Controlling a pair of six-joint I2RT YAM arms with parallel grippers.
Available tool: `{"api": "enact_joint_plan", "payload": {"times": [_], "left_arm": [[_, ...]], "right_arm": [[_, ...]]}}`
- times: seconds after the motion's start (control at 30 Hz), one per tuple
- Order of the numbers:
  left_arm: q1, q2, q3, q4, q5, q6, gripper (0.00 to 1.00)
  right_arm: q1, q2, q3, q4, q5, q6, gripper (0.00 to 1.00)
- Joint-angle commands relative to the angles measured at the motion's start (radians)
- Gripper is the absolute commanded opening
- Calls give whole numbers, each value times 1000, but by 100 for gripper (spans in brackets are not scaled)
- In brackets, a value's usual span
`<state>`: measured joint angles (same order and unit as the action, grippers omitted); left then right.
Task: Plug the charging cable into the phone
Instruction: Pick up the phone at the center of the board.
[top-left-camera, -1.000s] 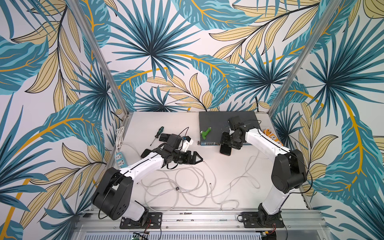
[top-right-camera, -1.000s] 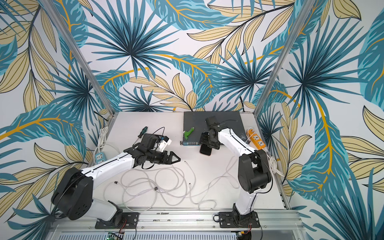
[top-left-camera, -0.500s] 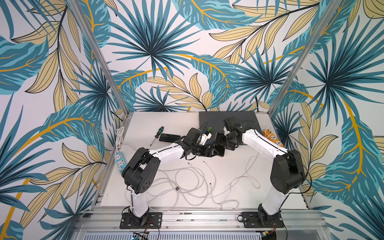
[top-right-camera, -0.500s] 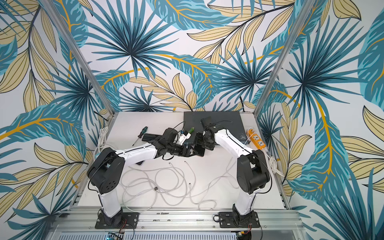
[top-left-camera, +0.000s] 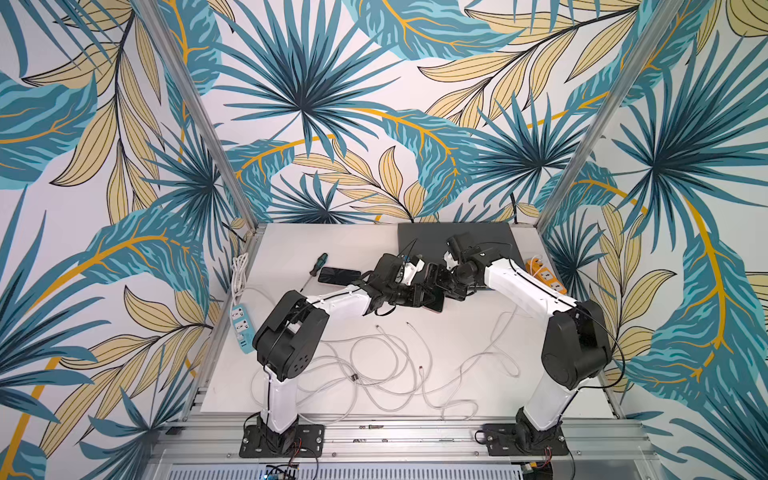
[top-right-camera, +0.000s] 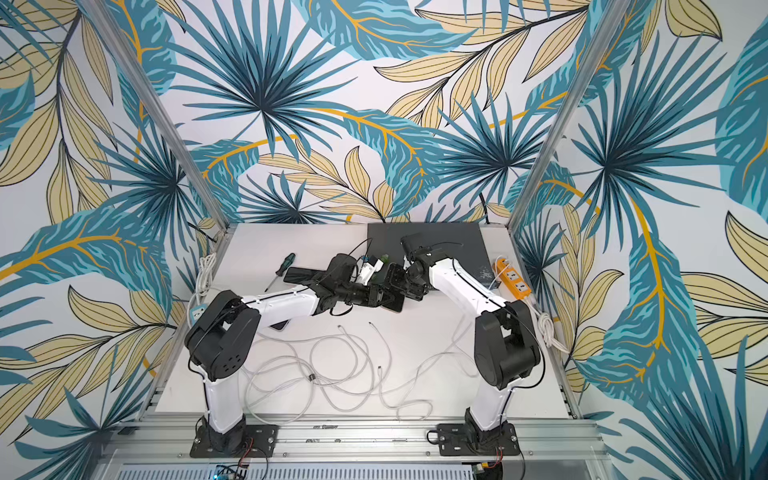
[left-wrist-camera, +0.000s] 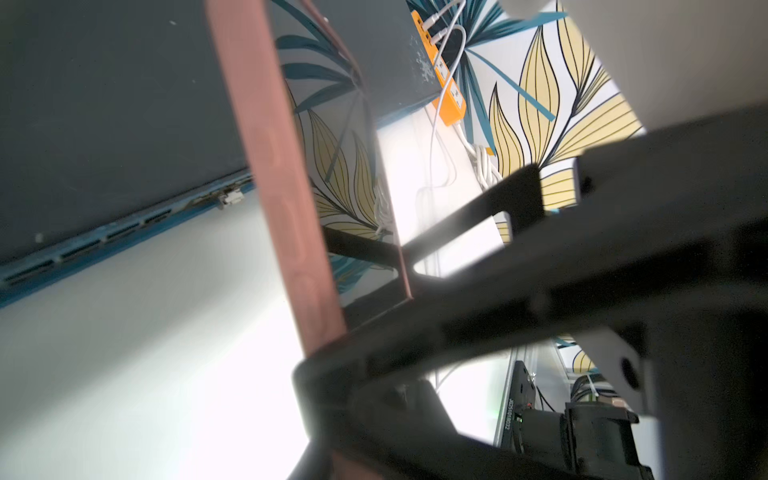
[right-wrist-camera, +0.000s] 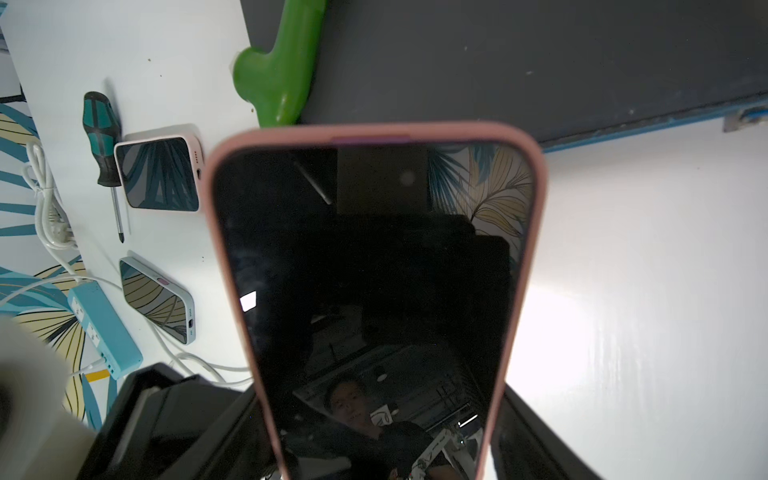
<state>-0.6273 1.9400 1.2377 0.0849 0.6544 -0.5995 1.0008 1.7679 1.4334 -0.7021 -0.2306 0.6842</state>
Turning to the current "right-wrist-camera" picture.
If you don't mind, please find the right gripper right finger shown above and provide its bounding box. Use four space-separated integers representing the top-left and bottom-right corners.
490 385 600 480

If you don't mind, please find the teal power strip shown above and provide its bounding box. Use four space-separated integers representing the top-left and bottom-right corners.
67 282 143 380

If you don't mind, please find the green plastic tool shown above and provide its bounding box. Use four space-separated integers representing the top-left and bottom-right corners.
232 0 327 128

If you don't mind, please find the phone with pink case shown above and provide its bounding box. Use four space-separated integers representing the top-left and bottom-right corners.
202 122 547 479

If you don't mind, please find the grey network switch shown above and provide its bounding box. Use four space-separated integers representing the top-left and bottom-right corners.
239 0 768 154

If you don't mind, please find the coiled white power cord left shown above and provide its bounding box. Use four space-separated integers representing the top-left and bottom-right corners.
22 140 79 253

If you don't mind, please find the green black screwdriver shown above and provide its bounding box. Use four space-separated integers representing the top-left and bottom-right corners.
82 91 125 243

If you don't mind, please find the phone with white case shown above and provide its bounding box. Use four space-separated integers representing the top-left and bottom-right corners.
114 126 204 213

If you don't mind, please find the phone with light blue case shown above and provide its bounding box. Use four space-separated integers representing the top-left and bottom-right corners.
118 257 196 345

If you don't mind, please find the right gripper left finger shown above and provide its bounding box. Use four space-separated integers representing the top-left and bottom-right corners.
78 364 270 479

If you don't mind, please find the white charging cable tangle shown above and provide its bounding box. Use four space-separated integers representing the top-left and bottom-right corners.
0 272 253 388

